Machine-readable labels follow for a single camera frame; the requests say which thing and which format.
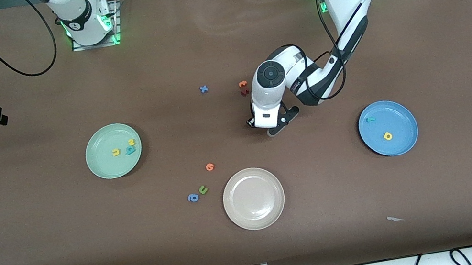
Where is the beige plate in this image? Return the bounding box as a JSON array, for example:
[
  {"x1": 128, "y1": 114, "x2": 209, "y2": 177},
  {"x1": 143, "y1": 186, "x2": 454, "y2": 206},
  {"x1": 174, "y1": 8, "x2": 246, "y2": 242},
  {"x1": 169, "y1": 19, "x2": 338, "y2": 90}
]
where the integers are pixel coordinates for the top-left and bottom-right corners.
[{"x1": 218, "y1": 162, "x2": 290, "y2": 236}]

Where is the blue plate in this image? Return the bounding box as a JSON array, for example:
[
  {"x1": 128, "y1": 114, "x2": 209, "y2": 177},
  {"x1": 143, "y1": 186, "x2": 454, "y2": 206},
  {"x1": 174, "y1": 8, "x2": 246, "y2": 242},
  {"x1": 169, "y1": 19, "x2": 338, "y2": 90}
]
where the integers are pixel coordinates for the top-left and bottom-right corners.
[{"x1": 354, "y1": 95, "x2": 423, "y2": 162}]

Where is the green plate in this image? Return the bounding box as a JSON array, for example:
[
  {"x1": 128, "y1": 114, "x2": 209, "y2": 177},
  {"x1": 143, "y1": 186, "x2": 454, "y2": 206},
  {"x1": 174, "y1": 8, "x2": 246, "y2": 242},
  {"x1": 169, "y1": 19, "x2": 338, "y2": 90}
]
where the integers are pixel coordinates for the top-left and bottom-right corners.
[{"x1": 80, "y1": 119, "x2": 147, "y2": 183}]

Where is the thin black looped cable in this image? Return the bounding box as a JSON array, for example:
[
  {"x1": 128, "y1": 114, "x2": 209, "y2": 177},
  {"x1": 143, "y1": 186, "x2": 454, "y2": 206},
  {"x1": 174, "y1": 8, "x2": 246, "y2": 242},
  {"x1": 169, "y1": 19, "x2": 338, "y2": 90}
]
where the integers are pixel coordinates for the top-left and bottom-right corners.
[{"x1": 449, "y1": 245, "x2": 472, "y2": 265}]

